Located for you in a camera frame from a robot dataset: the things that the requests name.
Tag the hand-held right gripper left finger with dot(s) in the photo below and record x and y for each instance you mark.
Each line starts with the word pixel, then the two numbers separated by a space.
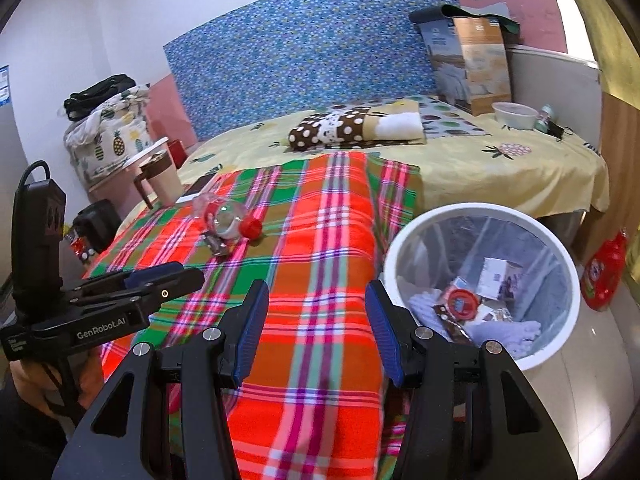
pixel 250 335

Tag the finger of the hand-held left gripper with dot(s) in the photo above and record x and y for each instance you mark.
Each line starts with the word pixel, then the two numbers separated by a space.
pixel 150 275
pixel 185 280

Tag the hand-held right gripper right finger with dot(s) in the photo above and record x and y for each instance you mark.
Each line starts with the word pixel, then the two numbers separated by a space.
pixel 385 335

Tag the white foam fruit net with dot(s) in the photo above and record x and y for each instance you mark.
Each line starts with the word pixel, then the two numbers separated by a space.
pixel 510 335
pixel 422 310

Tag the white round waste bin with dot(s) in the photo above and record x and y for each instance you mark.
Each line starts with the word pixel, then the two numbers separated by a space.
pixel 392 260

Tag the clear bottle with red cap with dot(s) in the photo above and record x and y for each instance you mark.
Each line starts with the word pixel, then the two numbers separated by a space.
pixel 230 217

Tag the person's left hand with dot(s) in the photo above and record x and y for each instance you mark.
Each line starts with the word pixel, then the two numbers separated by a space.
pixel 30 380

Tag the red printed packet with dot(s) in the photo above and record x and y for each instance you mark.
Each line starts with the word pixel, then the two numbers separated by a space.
pixel 82 250

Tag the black box-shaped object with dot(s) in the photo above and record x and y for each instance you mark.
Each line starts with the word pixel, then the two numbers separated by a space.
pixel 97 225

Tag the white smartphone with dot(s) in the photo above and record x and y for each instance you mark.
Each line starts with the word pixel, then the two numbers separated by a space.
pixel 197 190

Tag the clear plastic bin liner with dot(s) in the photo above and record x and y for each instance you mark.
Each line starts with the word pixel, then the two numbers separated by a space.
pixel 450 250

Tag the red green plaid blanket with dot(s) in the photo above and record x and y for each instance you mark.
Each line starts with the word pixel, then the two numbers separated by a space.
pixel 310 240

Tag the folded pineapple print quilt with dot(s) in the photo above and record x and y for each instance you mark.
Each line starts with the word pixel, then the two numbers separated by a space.
pixel 110 140

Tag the small red box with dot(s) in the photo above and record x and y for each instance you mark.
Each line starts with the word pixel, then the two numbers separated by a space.
pixel 177 155

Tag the white paper card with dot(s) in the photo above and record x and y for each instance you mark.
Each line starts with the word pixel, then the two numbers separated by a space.
pixel 495 270

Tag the black bag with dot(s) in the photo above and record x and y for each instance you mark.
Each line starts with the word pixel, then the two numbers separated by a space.
pixel 100 95

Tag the yellow pineapple print bedsheet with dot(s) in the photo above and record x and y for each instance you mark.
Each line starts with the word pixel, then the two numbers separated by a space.
pixel 475 175

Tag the brown polka dot pillow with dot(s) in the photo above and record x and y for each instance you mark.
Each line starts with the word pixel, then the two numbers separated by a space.
pixel 325 127

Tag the cloth with round prints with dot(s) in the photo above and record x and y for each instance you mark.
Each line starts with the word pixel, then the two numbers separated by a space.
pixel 450 120

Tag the red detergent bottle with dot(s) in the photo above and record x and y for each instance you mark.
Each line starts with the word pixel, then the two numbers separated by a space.
pixel 602 270

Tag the clear plastic bowl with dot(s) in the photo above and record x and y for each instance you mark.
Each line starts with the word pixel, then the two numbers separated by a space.
pixel 515 115

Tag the blue floral headboard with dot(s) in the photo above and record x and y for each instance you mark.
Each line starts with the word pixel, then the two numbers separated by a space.
pixel 300 50

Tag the black face mask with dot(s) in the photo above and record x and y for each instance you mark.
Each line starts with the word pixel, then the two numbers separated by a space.
pixel 557 131

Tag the small green bottle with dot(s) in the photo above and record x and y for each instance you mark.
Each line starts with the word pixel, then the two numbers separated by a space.
pixel 544 119

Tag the cardboard quilt box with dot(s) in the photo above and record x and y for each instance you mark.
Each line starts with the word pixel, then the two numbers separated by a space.
pixel 480 60

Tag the wooden board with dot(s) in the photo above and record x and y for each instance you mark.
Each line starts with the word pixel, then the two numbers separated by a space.
pixel 620 160

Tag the white cabinet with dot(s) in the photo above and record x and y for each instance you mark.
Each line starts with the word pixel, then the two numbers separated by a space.
pixel 550 80

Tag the dark green cloth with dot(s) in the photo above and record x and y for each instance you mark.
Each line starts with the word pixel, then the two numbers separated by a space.
pixel 440 12

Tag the yellow curtain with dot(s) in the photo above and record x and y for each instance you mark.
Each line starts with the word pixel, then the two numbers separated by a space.
pixel 600 20

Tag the blue wall poster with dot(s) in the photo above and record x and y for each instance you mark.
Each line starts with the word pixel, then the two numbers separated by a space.
pixel 4 85

